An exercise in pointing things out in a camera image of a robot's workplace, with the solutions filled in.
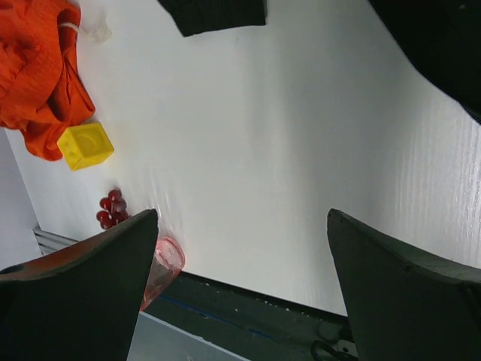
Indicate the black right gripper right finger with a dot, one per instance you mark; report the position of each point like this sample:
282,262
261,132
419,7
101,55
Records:
402,302

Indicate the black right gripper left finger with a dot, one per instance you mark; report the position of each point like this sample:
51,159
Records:
80,302

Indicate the small orange drawstring cloth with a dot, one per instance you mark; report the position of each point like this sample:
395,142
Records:
41,90

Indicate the black cloth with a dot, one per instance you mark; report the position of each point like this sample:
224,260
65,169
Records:
441,39

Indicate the pink transparent plastic cup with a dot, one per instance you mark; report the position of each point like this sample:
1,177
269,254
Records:
168,262

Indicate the red plastic grape bunch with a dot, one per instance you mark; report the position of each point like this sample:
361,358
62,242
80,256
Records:
113,209

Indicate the yellow toy block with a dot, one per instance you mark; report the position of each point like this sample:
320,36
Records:
85,145

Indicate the aluminium frame profile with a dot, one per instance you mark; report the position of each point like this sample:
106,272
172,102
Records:
50,243

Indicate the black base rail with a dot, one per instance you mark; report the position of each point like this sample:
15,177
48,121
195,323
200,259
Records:
253,325

